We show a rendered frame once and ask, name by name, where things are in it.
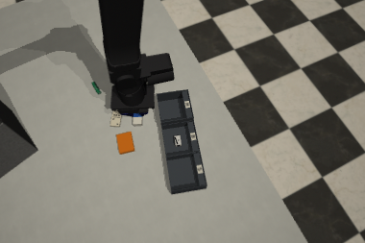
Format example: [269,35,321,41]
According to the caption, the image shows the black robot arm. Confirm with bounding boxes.
[98,0,174,95]

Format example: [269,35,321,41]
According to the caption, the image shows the cream domino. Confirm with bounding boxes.
[110,109,122,127]

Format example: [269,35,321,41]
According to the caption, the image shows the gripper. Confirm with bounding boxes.
[110,82,155,117]

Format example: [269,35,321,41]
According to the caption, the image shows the black rack of three bins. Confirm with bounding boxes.
[157,89,207,192]

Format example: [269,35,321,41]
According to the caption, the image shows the orange flat rectangular block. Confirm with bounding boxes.
[116,132,134,155]

